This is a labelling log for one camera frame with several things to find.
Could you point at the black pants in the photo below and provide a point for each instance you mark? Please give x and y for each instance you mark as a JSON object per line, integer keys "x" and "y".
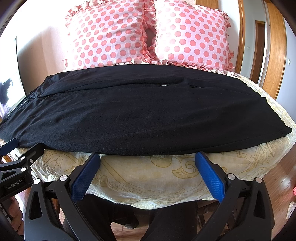
{"x": 143, "y": 110}

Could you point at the cream patterned bedspread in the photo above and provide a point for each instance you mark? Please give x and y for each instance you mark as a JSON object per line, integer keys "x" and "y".
{"x": 150, "y": 182}

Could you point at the wooden door frame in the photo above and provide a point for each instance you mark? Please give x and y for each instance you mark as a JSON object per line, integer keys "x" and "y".
{"x": 258, "y": 39}

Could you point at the right pink polka-dot pillow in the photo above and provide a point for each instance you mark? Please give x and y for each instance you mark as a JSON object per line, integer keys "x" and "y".
{"x": 191, "y": 36}

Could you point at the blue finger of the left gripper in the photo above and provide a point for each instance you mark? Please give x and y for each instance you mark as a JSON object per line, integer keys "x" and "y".
{"x": 8, "y": 147}

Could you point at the pink polka-dot pillow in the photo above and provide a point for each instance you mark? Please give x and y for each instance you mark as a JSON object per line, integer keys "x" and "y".
{"x": 191, "y": 36}
{"x": 106, "y": 33}

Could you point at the white items on floor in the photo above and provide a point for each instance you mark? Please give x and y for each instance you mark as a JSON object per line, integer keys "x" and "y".
{"x": 290, "y": 210}

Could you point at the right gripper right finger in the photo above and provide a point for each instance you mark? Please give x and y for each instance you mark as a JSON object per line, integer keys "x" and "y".
{"x": 244, "y": 211}

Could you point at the left pink polka-dot pillow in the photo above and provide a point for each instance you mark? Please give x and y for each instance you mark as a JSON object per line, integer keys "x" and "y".
{"x": 106, "y": 33}

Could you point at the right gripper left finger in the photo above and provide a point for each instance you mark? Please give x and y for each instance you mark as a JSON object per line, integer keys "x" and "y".
{"x": 41, "y": 219}

